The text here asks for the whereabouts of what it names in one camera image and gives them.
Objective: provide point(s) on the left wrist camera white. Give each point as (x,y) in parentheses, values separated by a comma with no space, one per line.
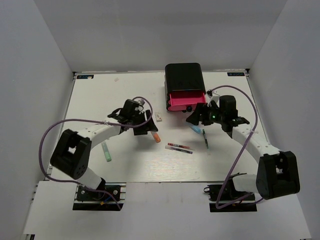
(139,104)

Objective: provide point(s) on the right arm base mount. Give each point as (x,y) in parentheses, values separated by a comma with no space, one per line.
(229,194)

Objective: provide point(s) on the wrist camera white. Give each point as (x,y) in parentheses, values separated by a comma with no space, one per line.
(213,97)
(139,104)

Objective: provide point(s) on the white staples box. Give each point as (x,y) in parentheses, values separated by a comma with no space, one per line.
(158,116)

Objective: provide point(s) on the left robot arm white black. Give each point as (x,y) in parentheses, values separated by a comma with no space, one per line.
(72,152)

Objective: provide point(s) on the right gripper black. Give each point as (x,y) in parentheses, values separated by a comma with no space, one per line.
(202,109)

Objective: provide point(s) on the red pen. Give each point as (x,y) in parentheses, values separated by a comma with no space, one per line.
(180,146)

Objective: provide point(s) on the corner logo sticker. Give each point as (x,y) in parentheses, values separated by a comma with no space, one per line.
(86,76)
(236,74)

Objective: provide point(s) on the left corner logo sticker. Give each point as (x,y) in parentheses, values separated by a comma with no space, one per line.
(86,76)

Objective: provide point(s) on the orange highlighter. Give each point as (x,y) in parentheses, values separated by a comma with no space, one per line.
(156,137)

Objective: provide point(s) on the green pen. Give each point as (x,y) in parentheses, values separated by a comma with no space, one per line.
(205,139)

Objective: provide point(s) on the right corner logo sticker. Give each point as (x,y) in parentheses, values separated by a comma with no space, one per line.
(236,74)

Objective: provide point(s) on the black drawer cabinet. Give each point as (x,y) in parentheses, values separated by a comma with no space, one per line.
(183,77)

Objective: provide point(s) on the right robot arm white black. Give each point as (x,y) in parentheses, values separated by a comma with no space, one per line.
(277,173)

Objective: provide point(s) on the pink drawer with black knob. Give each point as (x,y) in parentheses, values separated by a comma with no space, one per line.
(185,100)

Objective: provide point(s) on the green highlighter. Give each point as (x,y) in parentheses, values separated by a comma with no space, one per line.
(106,152)

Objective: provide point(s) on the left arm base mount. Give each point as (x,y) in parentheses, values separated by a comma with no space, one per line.
(112,201)

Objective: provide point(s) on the blue highlighter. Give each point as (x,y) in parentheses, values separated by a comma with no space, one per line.
(196,129)

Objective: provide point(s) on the purple pen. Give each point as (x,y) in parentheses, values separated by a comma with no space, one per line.
(178,149)

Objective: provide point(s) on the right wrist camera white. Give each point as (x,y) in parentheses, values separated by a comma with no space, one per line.
(213,97)

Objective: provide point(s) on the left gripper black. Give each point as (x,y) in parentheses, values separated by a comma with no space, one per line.
(149,126)

